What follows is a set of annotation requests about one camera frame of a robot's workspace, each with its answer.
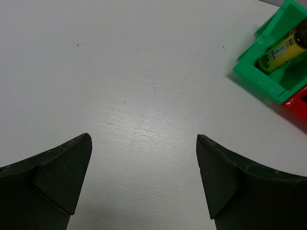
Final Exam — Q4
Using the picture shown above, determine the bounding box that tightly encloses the small brown cap bottle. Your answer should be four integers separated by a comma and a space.
255, 19, 307, 74

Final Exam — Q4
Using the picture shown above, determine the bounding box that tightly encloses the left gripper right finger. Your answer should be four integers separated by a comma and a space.
196, 135, 307, 230

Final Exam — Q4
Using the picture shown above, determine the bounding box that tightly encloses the green plastic bin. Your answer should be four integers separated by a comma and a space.
234, 0, 307, 104

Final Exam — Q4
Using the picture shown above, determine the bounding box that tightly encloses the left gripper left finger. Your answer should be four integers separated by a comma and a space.
0, 133, 93, 230

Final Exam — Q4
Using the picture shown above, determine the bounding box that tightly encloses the red plastic bin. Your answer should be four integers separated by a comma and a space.
282, 85, 307, 133

